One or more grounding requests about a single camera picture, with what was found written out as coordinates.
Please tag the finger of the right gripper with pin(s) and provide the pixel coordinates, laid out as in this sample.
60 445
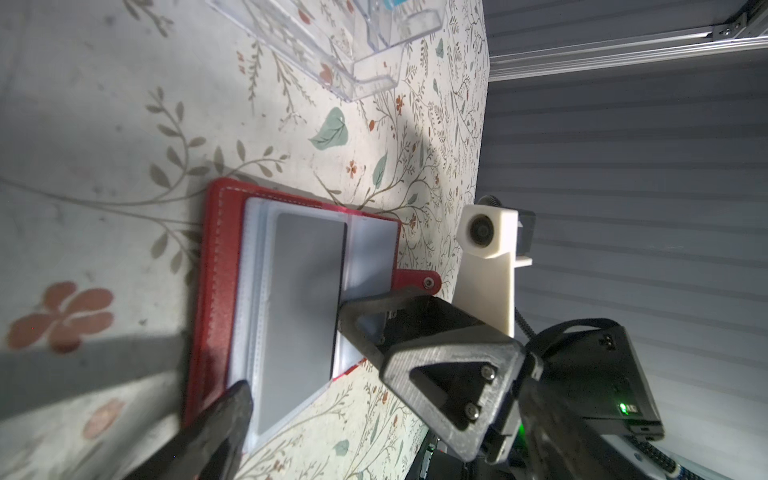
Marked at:
363 321

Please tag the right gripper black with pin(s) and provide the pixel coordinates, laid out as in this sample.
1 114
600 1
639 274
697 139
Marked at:
550 402

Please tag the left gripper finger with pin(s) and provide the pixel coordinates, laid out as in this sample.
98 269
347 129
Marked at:
209 448

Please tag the red leather card holder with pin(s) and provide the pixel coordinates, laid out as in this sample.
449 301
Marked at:
236 262

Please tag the clear acrylic card organizer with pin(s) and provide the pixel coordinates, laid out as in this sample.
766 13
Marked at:
353 48

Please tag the dark grey credit card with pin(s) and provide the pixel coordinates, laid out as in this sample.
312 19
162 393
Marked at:
303 300

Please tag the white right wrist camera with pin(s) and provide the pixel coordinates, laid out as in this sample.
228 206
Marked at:
495 241

